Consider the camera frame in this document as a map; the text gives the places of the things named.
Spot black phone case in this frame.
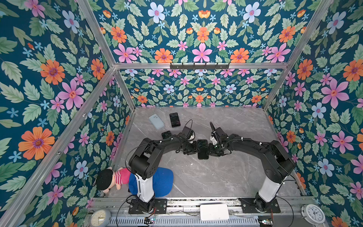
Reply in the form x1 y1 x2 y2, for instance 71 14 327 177
197 140 209 160

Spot light blue phone case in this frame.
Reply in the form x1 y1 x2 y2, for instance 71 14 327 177
148 114 164 130

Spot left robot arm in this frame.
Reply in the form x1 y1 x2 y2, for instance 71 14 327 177
129 126 197 213

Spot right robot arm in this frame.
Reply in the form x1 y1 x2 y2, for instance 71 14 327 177
209 123 296 213

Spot blue cap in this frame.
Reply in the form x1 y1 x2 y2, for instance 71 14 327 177
128 167 174 198

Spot white box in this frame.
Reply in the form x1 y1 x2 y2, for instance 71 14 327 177
199 203 229 221

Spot plush doll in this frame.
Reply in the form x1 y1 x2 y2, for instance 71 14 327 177
95 167 131 193

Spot left round clock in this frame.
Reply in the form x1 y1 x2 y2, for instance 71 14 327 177
89 209 111 227

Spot round clock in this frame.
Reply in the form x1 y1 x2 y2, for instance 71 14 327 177
89 209 111 227
301 204 326 225

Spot right round clock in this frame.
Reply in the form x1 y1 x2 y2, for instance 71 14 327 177
301 204 326 225

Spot black hook rail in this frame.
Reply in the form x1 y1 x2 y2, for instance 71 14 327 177
169 62 230 70

